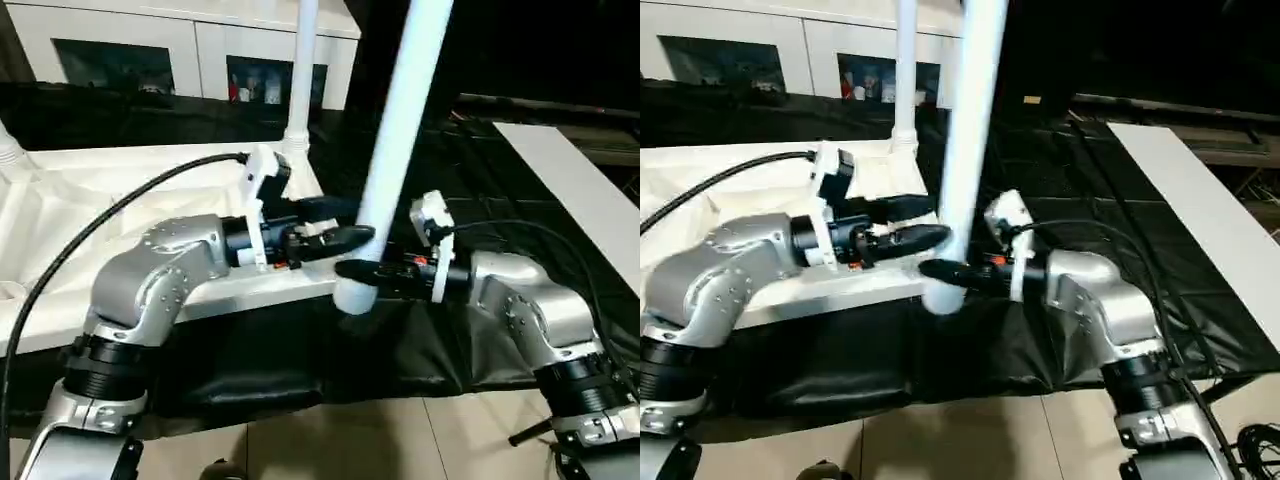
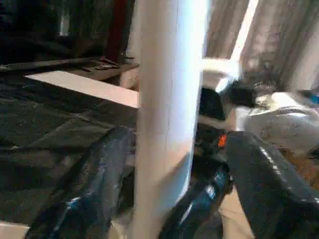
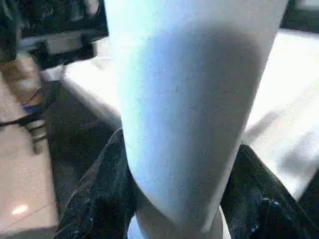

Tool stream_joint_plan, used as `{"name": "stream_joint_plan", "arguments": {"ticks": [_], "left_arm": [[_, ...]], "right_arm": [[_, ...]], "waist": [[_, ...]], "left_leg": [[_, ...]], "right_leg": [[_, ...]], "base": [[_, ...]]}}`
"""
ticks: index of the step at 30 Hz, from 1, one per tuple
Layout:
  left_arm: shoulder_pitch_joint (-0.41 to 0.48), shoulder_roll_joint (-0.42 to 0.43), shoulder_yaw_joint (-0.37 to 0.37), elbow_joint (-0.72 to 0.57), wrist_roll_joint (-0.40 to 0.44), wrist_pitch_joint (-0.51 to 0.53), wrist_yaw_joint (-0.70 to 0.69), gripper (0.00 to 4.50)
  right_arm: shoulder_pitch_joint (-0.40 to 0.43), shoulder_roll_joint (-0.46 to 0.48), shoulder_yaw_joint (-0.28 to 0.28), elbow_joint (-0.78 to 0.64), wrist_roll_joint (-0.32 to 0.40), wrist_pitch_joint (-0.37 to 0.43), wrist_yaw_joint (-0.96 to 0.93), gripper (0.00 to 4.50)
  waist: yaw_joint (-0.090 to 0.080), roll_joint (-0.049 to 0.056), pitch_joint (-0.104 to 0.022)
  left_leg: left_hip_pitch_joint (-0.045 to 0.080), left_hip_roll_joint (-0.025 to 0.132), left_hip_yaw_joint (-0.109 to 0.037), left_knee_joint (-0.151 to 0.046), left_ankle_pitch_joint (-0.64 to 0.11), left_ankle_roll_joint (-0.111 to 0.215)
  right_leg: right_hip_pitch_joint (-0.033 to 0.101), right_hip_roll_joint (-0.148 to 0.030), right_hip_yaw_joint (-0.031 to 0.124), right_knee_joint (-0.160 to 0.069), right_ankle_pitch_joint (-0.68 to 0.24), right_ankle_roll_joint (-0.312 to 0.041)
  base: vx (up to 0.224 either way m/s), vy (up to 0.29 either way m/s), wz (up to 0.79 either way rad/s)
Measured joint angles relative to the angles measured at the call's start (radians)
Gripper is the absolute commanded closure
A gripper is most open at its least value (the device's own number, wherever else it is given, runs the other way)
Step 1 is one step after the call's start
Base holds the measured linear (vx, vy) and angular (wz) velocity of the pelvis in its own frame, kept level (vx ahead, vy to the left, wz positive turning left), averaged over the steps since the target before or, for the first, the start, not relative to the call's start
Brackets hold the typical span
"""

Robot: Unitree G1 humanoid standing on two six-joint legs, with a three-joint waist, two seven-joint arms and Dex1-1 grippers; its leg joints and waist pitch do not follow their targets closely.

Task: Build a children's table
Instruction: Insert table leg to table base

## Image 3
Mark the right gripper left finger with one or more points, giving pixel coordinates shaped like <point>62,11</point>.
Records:
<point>102,199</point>

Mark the white plastic table leg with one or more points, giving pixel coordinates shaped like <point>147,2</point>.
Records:
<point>189,99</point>

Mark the white plastic table top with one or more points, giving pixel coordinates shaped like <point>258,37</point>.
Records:
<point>294,99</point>

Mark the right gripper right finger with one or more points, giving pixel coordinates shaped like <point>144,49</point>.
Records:
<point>264,204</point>

